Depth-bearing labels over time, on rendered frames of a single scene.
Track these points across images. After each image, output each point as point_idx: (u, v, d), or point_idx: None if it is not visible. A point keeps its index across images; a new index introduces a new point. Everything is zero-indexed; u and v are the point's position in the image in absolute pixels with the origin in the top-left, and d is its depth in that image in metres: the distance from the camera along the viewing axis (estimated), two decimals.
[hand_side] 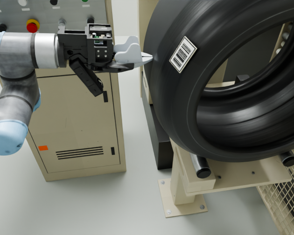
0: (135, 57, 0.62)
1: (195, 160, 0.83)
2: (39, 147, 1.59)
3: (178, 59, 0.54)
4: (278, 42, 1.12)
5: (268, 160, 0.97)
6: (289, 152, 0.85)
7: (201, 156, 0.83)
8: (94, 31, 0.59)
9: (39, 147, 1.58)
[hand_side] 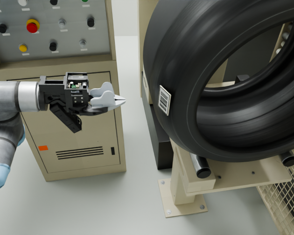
0: (109, 101, 0.70)
1: (193, 162, 0.84)
2: (39, 147, 1.59)
3: (162, 105, 0.62)
4: (278, 42, 1.12)
5: (268, 160, 0.97)
6: (285, 154, 0.85)
7: (196, 158, 0.84)
8: (72, 80, 0.67)
9: (39, 147, 1.58)
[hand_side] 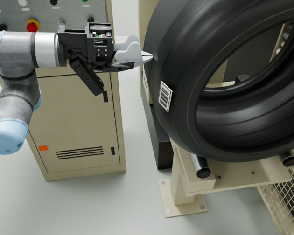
0: (135, 56, 0.62)
1: (192, 164, 0.85)
2: (39, 147, 1.59)
3: (163, 101, 0.61)
4: (278, 42, 1.12)
5: (268, 160, 0.97)
6: (282, 155, 0.85)
7: (193, 160, 0.84)
8: (94, 30, 0.59)
9: (39, 147, 1.58)
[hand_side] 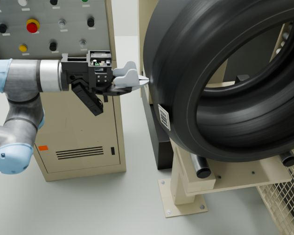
0: (133, 81, 0.66)
1: (206, 160, 0.84)
2: (39, 147, 1.59)
3: (164, 121, 0.66)
4: (278, 42, 1.12)
5: (268, 160, 0.97)
6: None
7: None
8: (94, 58, 0.63)
9: (39, 147, 1.58)
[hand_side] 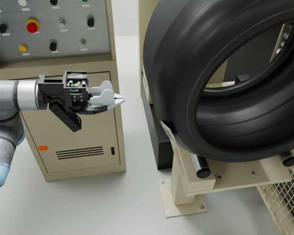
0: (108, 100, 0.69)
1: None
2: (39, 147, 1.59)
3: (169, 135, 0.70)
4: (278, 42, 1.12)
5: (268, 160, 0.97)
6: (280, 158, 0.86)
7: (192, 162, 0.85)
8: (71, 79, 0.66)
9: (39, 147, 1.58)
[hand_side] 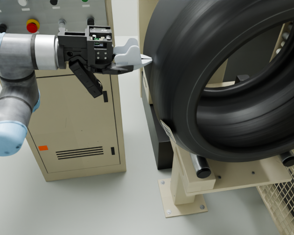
0: (135, 59, 0.62)
1: None
2: (39, 147, 1.59)
3: (169, 134, 0.69)
4: (278, 42, 1.12)
5: (268, 160, 0.97)
6: (280, 159, 0.86)
7: (192, 163, 0.85)
8: (94, 33, 0.59)
9: (39, 147, 1.58)
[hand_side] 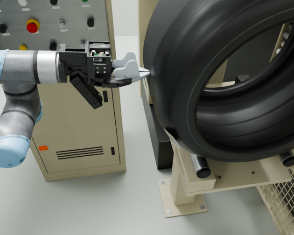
0: (133, 72, 0.64)
1: (194, 161, 0.84)
2: (39, 147, 1.59)
3: (173, 141, 0.72)
4: (278, 42, 1.12)
5: (268, 160, 0.97)
6: (287, 153, 0.85)
7: (199, 157, 0.83)
8: (94, 48, 0.62)
9: (39, 147, 1.58)
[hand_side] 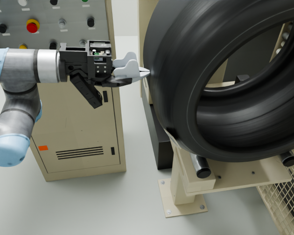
0: (133, 72, 0.64)
1: (194, 161, 0.84)
2: (39, 147, 1.59)
3: (173, 141, 0.72)
4: (278, 42, 1.12)
5: (268, 160, 0.97)
6: (287, 153, 0.85)
7: (199, 157, 0.83)
8: (94, 48, 0.62)
9: (39, 147, 1.58)
